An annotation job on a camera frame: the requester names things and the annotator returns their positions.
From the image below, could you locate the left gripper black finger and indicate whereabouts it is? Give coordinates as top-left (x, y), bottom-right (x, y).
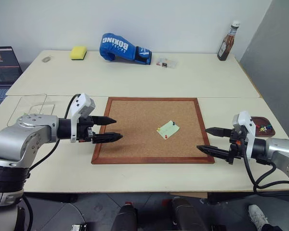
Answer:
top-left (90, 115), bottom-right (117, 126)
top-left (92, 132), bottom-right (124, 144)

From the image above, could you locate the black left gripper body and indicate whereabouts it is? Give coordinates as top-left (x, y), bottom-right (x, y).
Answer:
top-left (76, 115), bottom-right (97, 143)

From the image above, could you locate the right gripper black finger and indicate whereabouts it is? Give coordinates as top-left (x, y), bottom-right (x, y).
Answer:
top-left (197, 145), bottom-right (232, 160)
top-left (205, 127), bottom-right (233, 138)

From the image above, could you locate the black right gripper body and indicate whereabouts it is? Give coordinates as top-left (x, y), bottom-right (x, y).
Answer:
top-left (227, 127), bottom-right (247, 166)

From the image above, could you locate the light green paper note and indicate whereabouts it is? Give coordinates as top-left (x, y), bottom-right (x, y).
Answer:
top-left (156, 120), bottom-right (181, 140)

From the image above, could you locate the wood-framed cork board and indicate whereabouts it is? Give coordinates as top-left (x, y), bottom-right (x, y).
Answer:
top-left (91, 97), bottom-right (216, 165)

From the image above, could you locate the brown tray of pushpins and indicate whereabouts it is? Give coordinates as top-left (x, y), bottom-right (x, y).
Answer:
top-left (251, 116), bottom-right (276, 137)

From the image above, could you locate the clear plastic container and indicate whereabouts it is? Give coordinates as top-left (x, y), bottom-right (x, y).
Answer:
top-left (6, 93), bottom-right (56, 127)

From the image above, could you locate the dark rounded shape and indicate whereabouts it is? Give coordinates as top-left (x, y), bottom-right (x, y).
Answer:
top-left (110, 203), bottom-right (138, 231)
top-left (171, 197), bottom-right (203, 231)

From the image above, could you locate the yellow green sponge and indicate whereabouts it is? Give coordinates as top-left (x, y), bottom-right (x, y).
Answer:
top-left (70, 46), bottom-right (88, 61)

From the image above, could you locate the blue boxing glove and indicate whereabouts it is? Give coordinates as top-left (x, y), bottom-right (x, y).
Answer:
top-left (99, 33), bottom-right (152, 65)

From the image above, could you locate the white sneaker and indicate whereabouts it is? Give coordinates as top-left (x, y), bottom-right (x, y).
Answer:
top-left (248, 204), bottom-right (268, 231)

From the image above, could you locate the small clear plastic box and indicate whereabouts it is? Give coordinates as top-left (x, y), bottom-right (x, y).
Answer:
top-left (156, 57), bottom-right (178, 70)

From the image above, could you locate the brown sauce bottle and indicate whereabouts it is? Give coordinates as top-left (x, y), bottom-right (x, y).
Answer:
top-left (217, 21), bottom-right (241, 62)

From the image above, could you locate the dark trouser leg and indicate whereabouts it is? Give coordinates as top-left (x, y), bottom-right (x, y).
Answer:
top-left (262, 223), bottom-right (281, 231)

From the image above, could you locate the open laptop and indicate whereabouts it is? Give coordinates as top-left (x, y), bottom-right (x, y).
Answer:
top-left (0, 46), bottom-right (24, 116)

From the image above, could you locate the beige robot torso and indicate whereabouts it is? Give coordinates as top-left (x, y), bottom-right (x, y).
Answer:
top-left (0, 204), bottom-right (21, 231)

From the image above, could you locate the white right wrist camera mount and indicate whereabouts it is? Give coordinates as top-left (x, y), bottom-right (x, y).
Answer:
top-left (232, 111), bottom-right (257, 159)

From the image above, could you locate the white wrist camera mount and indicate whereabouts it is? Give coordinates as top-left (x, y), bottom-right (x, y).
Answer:
top-left (232, 111), bottom-right (257, 159)
top-left (69, 93), bottom-right (96, 144)

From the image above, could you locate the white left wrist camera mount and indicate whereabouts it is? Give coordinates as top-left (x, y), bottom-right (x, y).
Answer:
top-left (69, 93), bottom-right (96, 144)

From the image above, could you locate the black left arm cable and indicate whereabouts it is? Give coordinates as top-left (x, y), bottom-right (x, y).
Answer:
top-left (19, 94), bottom-right (79, 231)

